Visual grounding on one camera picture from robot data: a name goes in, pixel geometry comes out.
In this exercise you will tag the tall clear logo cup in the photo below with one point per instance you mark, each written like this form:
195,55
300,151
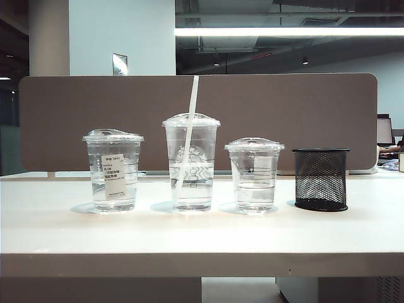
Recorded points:
202,176

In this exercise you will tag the small clear lidded cup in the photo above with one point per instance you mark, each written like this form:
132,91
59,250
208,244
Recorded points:
252,189

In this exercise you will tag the clear lidded cup with label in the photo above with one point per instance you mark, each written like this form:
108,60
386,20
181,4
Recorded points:
113,176

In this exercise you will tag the black mesh pen holder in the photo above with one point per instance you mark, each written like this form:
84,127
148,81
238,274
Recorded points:
315,183

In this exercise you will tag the brown desk divider panel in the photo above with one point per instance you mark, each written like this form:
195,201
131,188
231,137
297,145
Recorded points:
94,101

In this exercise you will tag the black ceiling spotlight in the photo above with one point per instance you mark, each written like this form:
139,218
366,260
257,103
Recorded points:
305,61

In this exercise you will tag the long ceiling light strip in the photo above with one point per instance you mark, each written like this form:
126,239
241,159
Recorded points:
284,32

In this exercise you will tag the background computer monitor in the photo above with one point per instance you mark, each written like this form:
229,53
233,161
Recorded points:
384,131

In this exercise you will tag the grey under-desk cabinet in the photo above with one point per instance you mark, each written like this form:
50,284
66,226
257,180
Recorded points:
331,292

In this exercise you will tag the seated background person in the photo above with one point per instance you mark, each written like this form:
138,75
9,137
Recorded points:
400,143

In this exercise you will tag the beige box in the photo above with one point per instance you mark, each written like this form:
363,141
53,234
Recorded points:
401,161

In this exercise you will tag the framed wall sign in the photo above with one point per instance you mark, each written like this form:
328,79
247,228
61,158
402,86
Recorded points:
120,64

